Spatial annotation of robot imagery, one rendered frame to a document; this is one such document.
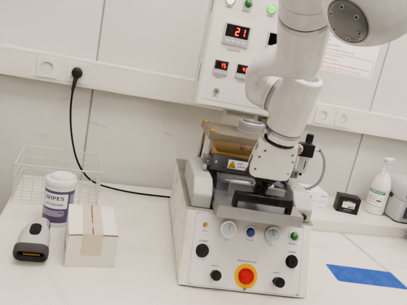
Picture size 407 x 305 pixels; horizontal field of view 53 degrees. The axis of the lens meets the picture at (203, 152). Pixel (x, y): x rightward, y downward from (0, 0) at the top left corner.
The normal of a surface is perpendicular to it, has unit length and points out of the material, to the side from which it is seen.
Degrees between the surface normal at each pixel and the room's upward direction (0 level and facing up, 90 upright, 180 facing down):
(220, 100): 90
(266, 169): 109
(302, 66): 139
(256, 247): 65
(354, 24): 131
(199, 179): 41
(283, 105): 103
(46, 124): 90
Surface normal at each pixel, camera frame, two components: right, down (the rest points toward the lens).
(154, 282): 0.19, -0.96
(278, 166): 0.05, 0.56
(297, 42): -0.39, 0.84
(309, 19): -0.07, 0.88
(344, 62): 0.24, 0.27
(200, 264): 0.19, -0.18
